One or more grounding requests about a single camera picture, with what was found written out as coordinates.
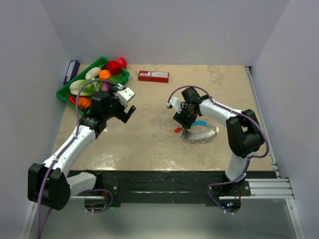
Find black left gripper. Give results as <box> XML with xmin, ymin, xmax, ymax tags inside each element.
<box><xmin>104</xmin><ymin>88</ymin><xmax>136</xmax><ymax>123</ymax></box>

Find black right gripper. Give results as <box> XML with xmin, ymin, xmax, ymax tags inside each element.
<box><xmin>173</xmin><ymin>102</ymin><xmax>197</xmax><ymax>129</ymax></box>

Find red key tag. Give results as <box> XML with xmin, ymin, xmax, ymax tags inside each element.
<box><xmin>174</xmin><ymin>127</ymin><xmax>182</xmax><ymax>133</ymax></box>

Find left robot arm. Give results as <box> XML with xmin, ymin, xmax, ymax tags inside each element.
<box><xmin>27</xmin><ymin>88</ymin><xmax>136</xmax><ymax>211</ymax></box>

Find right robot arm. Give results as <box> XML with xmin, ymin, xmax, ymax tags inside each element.
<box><xmin>166</xmin><ymin>86</ymin><xmax>269</xmax><ymax>196</ymax></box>

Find purple onion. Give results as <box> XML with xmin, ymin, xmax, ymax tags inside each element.
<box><xmin>101</xmin><ymin>83</ymin><xmax>110</xmax><ymax>92</ymax></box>

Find green bell pepper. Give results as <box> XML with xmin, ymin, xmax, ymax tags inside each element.
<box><xmin>109</xmin><ymin>75</ymin><xmax>123</xmax><ymax>84</ymax></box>

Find small orange pepper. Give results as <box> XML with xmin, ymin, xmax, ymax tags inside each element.
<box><xmin>78</xmin><ymin>96</ymin><xmax>92</xmax><ymax>110</ymax></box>

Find green leafy cabbage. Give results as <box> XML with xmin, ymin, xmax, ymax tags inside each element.
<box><xmin>69</xmin><ymin>78</ymin><xmax>103</xmax><ymax>97</ymax></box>

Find red rectangular box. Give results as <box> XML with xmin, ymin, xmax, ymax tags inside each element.
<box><xmin>138</xmin><ymin>71</ymin><xmax>169</xmax><ymax>83</ymax></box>

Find red bell pepper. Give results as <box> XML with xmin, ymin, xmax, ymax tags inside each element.
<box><xmin>107</xmin><ymin>61</ymin><xmax>122</xmax><ymax>75</ymax></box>

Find red tomato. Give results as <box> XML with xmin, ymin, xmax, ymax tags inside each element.
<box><xmin>115</xmin><ymin>57</ymin><xmax>127</xmax><ymax>69</ymax></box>

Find white radish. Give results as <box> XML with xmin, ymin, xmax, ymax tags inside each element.
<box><xmin>85</xmin><ymin>67</ymin><xmax>101</xmax><ymax>80</ymax></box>

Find red chili pepper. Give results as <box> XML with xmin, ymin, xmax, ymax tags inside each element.
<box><xmin>68</xmin><ymin>95</ymin><xmax>76</xmax><ymax>106</ymax></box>

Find green plastic tray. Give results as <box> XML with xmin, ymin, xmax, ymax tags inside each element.
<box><xmin>56</xmin><ymin>56</ymin><xmax>131</xmax><ymax>116</ymax></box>

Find purple box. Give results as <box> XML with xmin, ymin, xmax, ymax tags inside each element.
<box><xmin>63</xmin><ymin>60</ymin><xmax>80</xmax><ymax>85</ymax></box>

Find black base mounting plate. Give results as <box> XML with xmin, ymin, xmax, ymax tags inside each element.
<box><xmin>66</xmin><ymin>169</ymin><xmax>279</xmax><ymax>209</ymax></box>

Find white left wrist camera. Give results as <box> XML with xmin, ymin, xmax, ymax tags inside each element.
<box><xmin>115</xmin><ymin>88</ymin><xmax>135</xmax><ymax>107</ymax></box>

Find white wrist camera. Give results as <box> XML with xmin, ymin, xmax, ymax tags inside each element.
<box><xmin>115</xmin><ymin>88</ymin><xmax>135</xmax><ymax>107</ymax></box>
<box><xmin>166</xmin><ymin>97</ymin><xmax>182</xmax><ymax>114</ymax></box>

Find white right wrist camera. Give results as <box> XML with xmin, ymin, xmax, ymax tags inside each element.
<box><xmin>166</xmin><ymin>97</ymin><xmax>182</xmax><ymax>114</ymax></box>

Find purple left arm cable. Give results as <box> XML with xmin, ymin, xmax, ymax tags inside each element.
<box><xmin>36</xmin><ymin>79</ymin><xmax>124</xmax><ymax>239</ymax></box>

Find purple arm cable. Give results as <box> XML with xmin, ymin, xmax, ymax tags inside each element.
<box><xmin>36</xmin><ymin>79</ymin><xmax>124</xmax><ymax>239</ymax></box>
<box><xmin>207</xmin><ymin>85</ymin><xmax>271</xmax><ymax>212</ymax></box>

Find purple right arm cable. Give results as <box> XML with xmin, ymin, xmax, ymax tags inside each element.
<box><xmin>207</xmin><ymin>85</ymin><xmax>271</xmax><ymax>212</ymax></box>

